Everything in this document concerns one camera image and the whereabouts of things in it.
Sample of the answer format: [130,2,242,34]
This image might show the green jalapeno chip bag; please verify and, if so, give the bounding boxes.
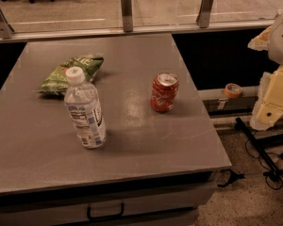
[38,55,104,95]

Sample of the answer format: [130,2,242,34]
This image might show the grey metal side shelf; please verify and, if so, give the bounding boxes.
[197,86,283,134]

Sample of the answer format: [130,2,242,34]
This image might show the right metal railing bracket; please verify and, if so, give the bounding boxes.
[196,0,214,28]

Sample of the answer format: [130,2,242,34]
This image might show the black drawer handle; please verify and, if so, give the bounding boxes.
[86,202,125,222]

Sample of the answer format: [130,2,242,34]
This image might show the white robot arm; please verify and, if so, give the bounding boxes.
[248,10,283,131]

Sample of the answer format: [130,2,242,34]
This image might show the black stand with cables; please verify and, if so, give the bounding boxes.
[235,118,283,182]

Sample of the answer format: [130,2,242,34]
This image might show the red soda can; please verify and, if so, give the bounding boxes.
[150,73,179,113]

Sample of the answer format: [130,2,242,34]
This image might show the orange tape roll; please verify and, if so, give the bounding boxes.
[224,83,242,98]

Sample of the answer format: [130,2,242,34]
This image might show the clear plastic water bottle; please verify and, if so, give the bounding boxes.
[64,67,107,149]

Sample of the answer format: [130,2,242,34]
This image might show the grey metal drawer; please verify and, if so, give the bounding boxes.
[0,182,216,226]

